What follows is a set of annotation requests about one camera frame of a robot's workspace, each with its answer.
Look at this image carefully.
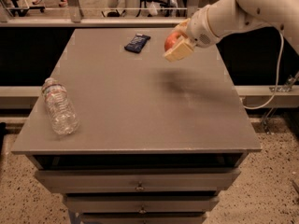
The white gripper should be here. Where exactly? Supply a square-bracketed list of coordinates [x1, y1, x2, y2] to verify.
[164, 5, 222, 62]

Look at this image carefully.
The red apple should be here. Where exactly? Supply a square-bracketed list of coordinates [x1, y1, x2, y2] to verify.
[164, 32, 181, 51]

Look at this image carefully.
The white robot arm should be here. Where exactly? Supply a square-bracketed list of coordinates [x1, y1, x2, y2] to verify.
[164, 0, 299, 62]

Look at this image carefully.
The blue rxbar wrapper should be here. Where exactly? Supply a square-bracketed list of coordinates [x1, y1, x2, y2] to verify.
[124, 34, 150, 53]

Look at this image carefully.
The orange sneaker right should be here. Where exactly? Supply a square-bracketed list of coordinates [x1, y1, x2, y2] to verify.
[59, 0, 68, 7]

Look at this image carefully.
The clear plastic water bottle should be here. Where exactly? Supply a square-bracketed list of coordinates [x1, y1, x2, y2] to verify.
[41, 77, 79, 135]

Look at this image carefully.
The metal railing beam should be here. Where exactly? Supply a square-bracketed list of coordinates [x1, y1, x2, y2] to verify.
[0, 17, 184, 28]

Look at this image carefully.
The white cable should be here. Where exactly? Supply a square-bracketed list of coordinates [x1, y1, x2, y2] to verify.
[242, 31, 285, 111]

